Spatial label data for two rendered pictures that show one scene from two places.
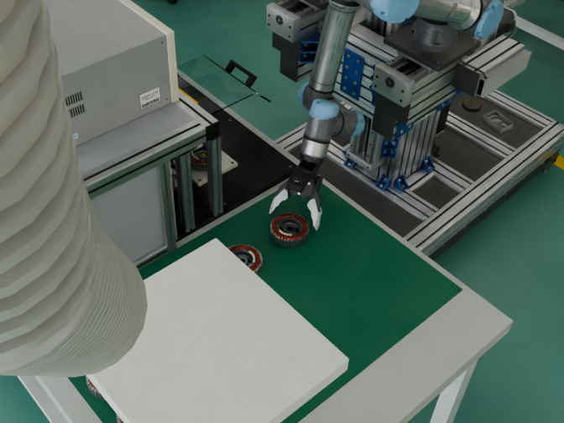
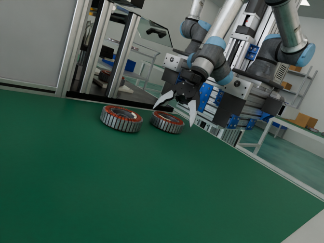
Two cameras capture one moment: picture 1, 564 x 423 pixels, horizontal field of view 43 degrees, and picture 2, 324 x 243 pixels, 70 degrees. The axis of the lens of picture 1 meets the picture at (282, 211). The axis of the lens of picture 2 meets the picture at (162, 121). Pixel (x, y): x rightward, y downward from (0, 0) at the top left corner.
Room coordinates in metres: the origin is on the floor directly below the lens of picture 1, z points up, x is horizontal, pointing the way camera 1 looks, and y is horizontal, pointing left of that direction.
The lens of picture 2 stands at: (0.68, 0.02, 0.96)
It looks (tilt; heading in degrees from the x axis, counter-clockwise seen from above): 15 degrees down; 358
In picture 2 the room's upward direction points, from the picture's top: 21 degrees clockwise
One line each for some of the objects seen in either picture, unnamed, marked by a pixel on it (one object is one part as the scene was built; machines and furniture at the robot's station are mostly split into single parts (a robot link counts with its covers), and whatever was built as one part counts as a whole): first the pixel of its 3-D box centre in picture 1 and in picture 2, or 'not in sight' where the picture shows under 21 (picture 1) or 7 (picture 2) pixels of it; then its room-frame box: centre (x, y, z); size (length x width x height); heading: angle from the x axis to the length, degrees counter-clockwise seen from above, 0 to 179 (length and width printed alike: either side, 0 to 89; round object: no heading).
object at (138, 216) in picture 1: (124, 228); (20, 26); (1.26, 0.40, 0.91); 0.28 x 0.03 x 0.32; 134
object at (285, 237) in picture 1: (289, 230); (167, 122); (1.42, -0.02, 0.77); 0.11 x 0.11 x 0.04
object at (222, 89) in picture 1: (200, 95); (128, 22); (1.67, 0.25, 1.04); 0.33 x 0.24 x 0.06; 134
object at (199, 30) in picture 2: not in sight; (202, 32); (2.38, -0.09, 1.20); 0.13 x 0.12 x 0.14; 38
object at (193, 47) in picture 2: not in sight; (196, 48); (2.38, -0.09, 1.09); 0.15 x 0.15 x 0.10
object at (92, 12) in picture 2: not in sight; (92, 12); (1.70, 0.41, 1.03); 0.62 x 0.01 x 0.03; 44
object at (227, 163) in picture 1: (203, 162); (110, 83); (1.68, 0.25, 0.78); 0.15 x 0.15 x 0.01; 44
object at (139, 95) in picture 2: (176, 148); (94, 78); (1.76, 0.34, 0.76); 0.64 x 0.47 x 0.02; 44
